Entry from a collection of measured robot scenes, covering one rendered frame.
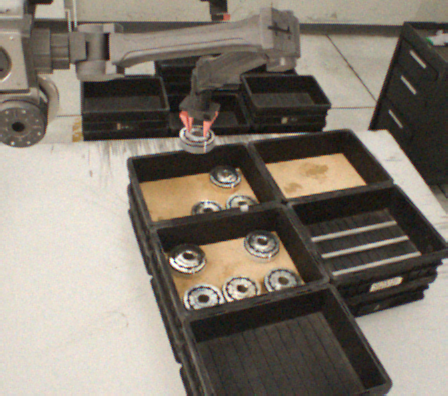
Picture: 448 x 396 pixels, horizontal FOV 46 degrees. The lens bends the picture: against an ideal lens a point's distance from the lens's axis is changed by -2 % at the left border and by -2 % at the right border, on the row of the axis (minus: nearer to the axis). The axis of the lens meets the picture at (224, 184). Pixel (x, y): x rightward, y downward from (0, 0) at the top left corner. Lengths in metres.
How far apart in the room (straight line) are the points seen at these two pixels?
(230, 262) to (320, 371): 0.39
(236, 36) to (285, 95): 1.92
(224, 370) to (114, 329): 0.36
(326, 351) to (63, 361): 0.67
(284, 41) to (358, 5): 3.91
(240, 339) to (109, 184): 0.81
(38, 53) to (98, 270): 0.78
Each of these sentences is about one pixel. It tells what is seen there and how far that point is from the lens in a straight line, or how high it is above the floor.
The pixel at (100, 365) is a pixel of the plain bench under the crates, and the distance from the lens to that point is 1.48.
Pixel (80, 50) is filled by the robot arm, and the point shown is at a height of 1.46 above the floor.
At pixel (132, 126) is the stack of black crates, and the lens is 2.53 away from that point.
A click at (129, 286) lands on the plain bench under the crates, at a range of 1.62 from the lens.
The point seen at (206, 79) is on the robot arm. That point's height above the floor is 1.29.
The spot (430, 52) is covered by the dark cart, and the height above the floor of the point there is 0.88.
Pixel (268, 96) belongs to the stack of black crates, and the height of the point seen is 0.49.
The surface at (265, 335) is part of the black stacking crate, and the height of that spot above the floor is 0.83.
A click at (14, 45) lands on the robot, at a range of 1.08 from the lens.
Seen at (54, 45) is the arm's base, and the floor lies 1.48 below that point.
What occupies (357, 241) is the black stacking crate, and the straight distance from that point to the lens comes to 1.68.
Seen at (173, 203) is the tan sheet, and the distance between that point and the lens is 1.67.
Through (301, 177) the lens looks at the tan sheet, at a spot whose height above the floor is 0.83.
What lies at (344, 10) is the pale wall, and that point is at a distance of 4.89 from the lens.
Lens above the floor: 1.98
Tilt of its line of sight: 41 degrees down
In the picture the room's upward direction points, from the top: 8 degrees clockwise
